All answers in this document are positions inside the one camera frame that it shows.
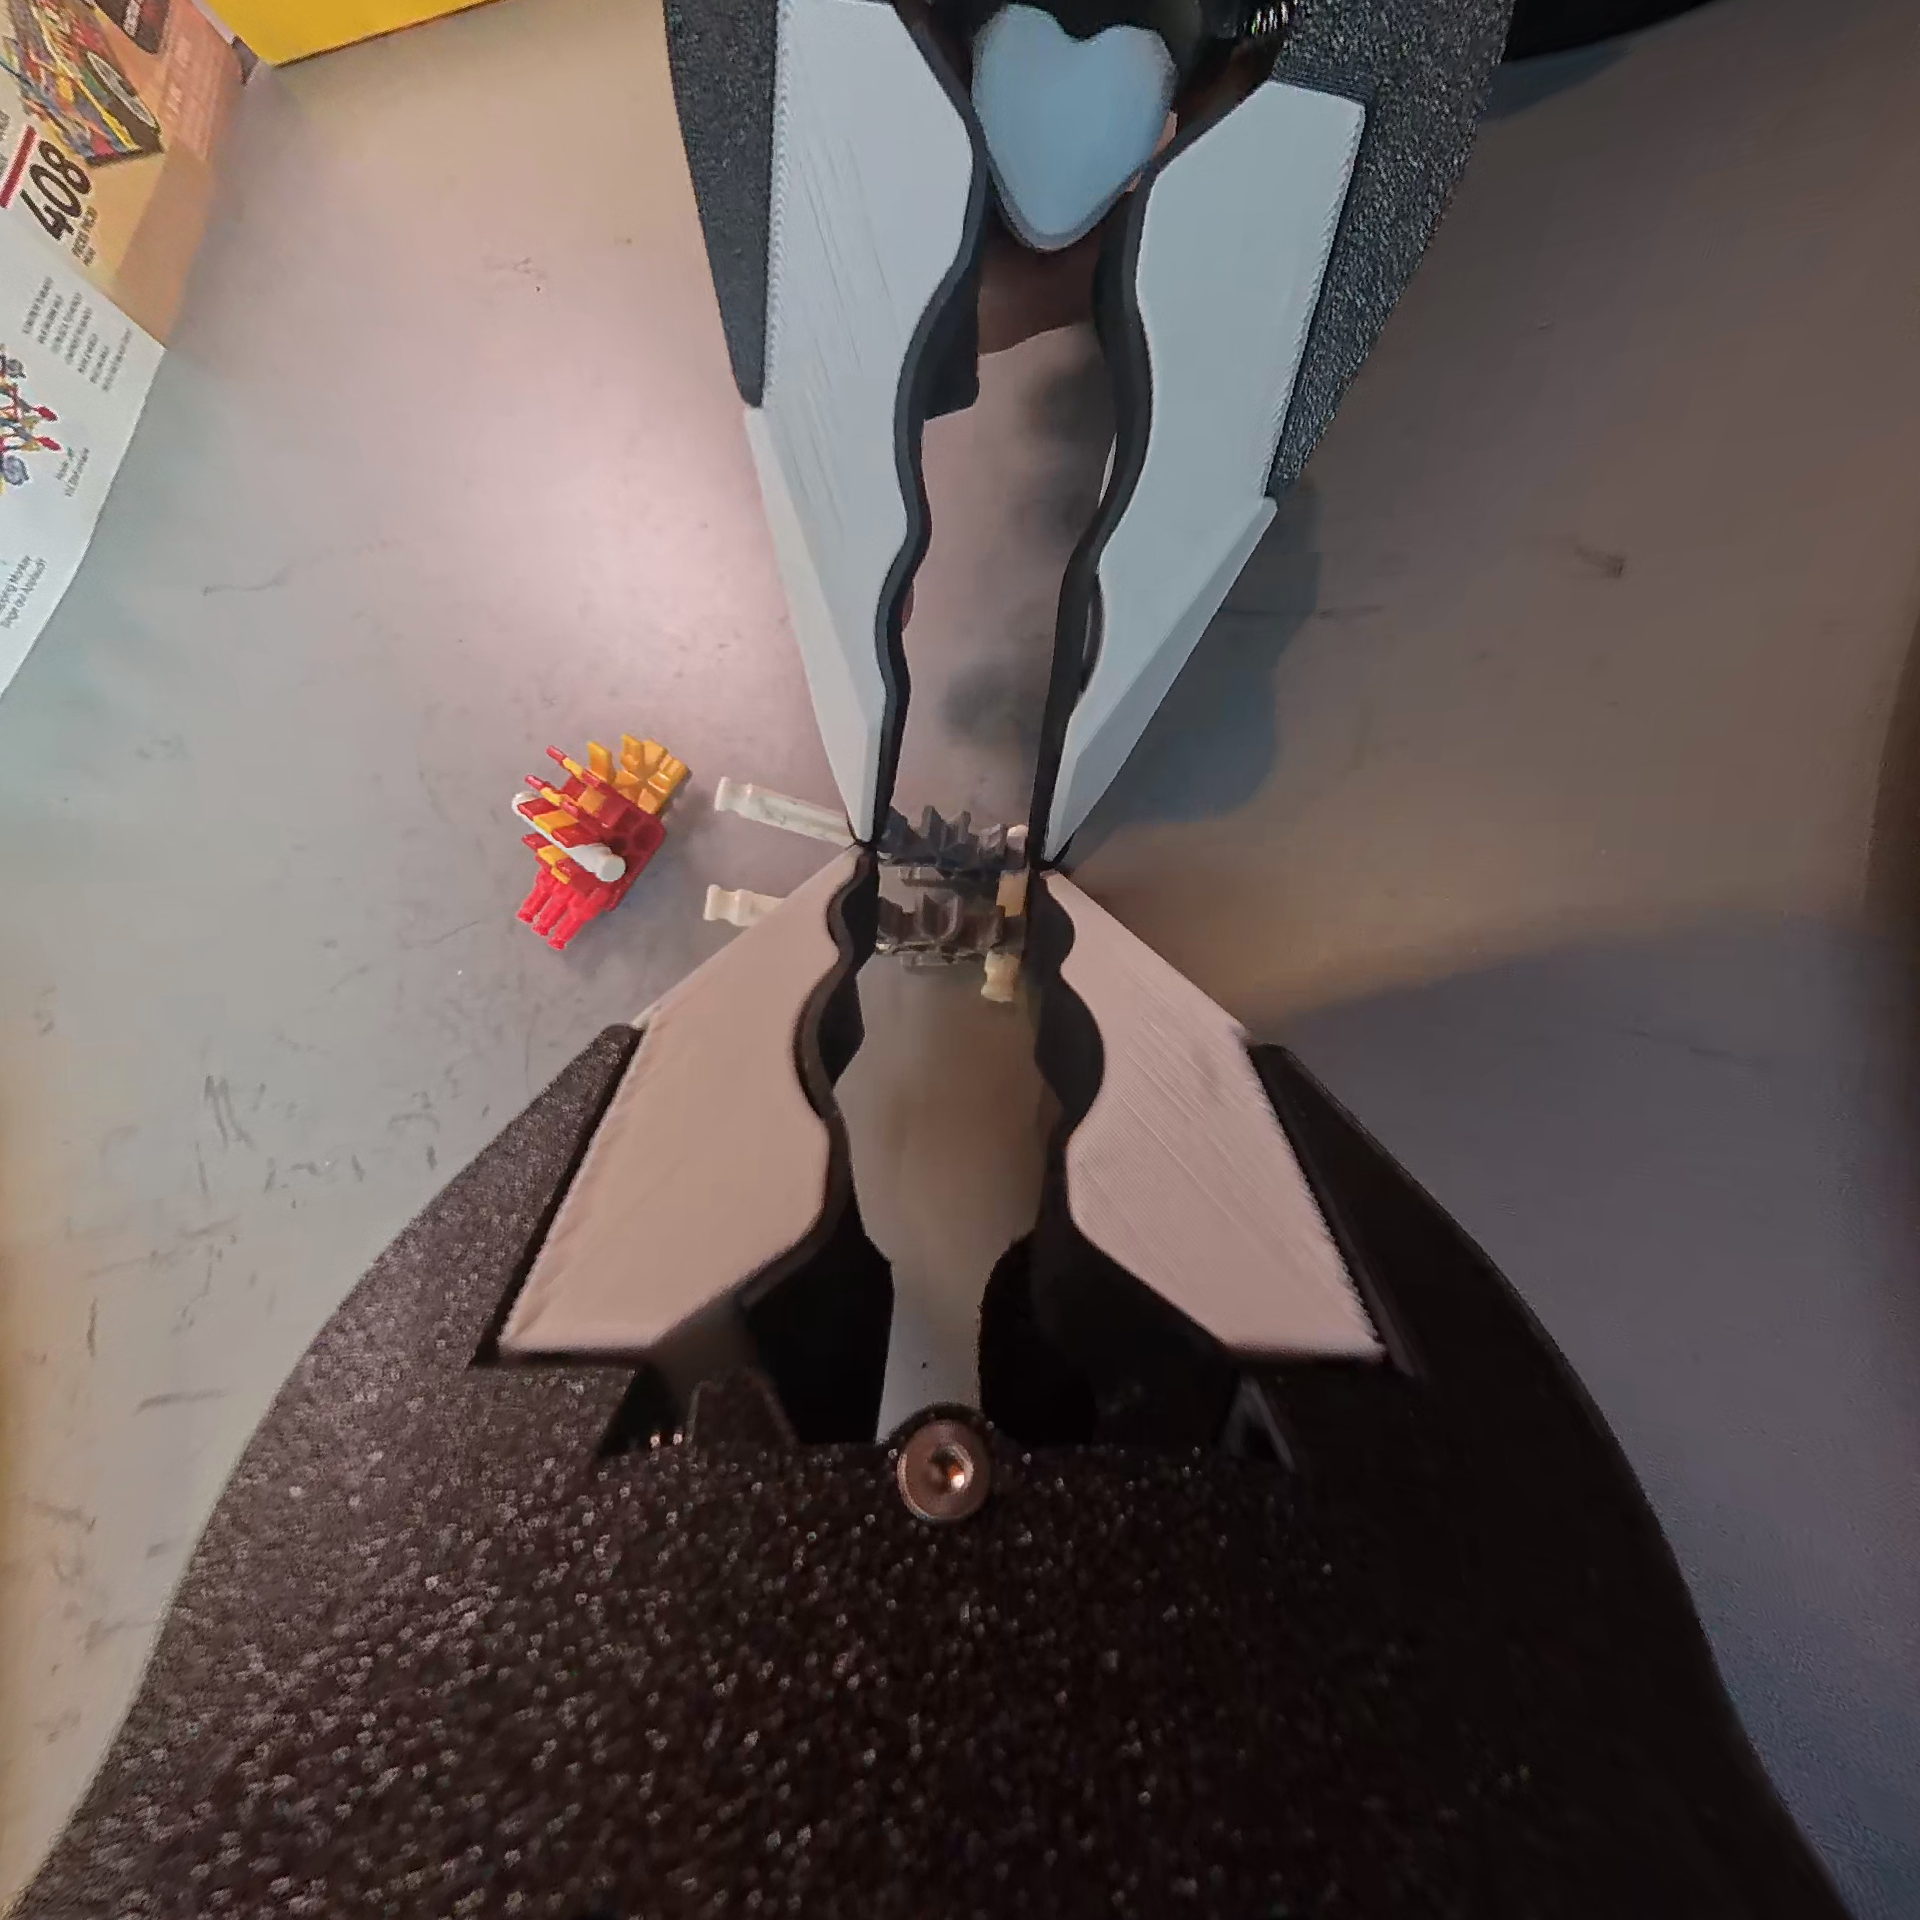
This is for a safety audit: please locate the red and yellow connector stack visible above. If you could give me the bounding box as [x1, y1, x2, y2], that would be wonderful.
[514, 732, 693, 952]

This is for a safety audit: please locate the grey snowflake connector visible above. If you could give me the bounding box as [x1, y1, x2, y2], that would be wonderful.
[873, 802, 1027, 875]
[873, 885, 1003, 973]

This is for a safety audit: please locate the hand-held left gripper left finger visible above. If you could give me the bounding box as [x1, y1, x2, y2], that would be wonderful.
[499, 856, 887, 1443]

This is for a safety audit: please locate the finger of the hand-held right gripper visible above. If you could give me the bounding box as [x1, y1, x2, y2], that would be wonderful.
[1031, 82, 1370, 874]
[742, 0, 991, 848]

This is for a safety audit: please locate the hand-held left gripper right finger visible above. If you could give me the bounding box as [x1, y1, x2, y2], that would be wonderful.
[983, 866, 1386, 1443]

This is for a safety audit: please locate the printed toy set box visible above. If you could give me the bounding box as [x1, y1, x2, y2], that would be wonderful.
[0, 0, 261, 704]

